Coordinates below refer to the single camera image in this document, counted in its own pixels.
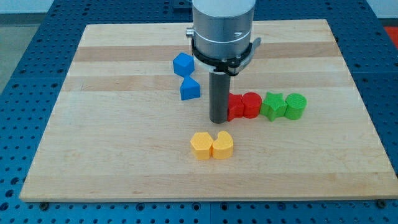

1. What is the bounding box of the red cylinder block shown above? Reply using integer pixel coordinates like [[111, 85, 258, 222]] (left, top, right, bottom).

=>
[[242, 92, 262, 119]]

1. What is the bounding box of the yellow hexagon block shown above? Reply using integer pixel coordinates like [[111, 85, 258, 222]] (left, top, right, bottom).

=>
[[190, 132, 214, 160]]

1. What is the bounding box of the wooden board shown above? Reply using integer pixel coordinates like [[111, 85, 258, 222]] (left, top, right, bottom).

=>
[[20, 19, 397, 202]]

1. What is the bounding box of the blue triangle block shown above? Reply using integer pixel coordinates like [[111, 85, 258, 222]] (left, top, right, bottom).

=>
[[180, 77, 201, 100]]

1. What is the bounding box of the blue cube block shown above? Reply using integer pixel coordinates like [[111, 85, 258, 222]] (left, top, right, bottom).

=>
[[172, 52, 195, 78]]

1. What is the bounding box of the yellow crescent block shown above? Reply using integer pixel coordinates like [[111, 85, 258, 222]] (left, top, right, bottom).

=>
[[212, 131, 234, 159]]

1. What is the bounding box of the red notched block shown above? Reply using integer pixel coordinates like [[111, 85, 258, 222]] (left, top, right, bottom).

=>
[[227, 93, 244, 121]]

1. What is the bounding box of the green star block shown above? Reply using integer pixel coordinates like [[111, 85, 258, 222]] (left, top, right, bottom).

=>
[[260, 92, 287, 121]]

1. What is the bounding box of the green cylinder block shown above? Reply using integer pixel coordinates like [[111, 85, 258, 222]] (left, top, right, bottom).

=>
[[284, 93, 307, 120]]

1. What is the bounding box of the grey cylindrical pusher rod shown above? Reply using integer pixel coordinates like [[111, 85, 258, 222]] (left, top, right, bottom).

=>
[[209, 73, 230, 124]]

